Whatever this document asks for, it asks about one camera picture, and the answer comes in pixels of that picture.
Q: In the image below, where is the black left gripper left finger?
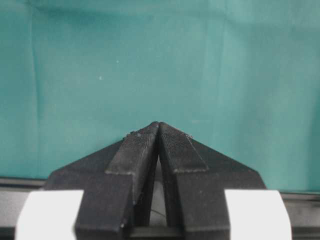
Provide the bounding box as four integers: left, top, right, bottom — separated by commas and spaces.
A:
43, 121, 159, 235

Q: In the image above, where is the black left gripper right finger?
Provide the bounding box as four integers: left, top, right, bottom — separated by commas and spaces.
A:
158, 122, 266, 232

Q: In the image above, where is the green table cloth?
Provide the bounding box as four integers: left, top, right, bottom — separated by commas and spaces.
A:
0, 0, 320, 191

